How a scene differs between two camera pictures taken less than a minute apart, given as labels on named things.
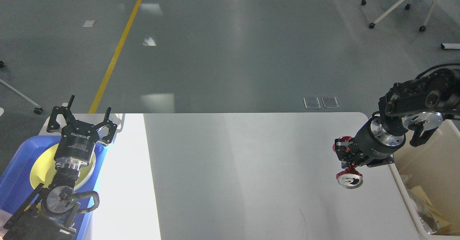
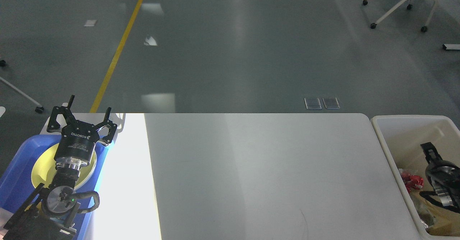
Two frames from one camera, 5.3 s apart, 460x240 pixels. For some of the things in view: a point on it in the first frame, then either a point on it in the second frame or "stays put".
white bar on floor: (450, 46) stays put
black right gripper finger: (363, 161) -> (431, 153)
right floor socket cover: (330, 102) stays put
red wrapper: (348, 178) -> (411, 181)
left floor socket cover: (311, 102) stays put
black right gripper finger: (345, 147) -> (426, 195)
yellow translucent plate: (42, 170) stays put
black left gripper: (78, 139) stays put
